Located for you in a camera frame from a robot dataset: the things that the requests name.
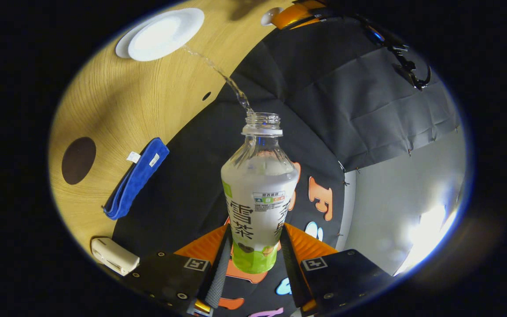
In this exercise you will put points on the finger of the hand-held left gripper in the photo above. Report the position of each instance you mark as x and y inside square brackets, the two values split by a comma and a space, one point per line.
[295, 13]

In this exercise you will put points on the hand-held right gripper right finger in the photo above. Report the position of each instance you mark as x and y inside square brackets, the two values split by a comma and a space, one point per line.
[293, 273]

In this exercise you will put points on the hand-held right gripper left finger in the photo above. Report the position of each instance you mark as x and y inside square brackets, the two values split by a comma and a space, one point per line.
[220, 273]

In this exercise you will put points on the clear water stream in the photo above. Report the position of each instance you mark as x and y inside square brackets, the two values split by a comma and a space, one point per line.
[248, 108]

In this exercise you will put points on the white teacup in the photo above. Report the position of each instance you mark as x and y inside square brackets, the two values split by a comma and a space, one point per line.
[165, 35]

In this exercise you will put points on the white toaster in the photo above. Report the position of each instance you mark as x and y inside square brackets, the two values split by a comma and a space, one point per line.
[115, 255]

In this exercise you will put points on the clear water bottle white label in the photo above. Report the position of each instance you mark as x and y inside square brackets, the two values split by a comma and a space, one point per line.
[258, 198]

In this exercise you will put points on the blue folded towel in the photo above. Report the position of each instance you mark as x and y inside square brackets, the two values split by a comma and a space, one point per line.
[137, 180]

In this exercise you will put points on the dark brown round coaster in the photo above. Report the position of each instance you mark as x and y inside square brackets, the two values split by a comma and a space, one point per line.
[78, 160]

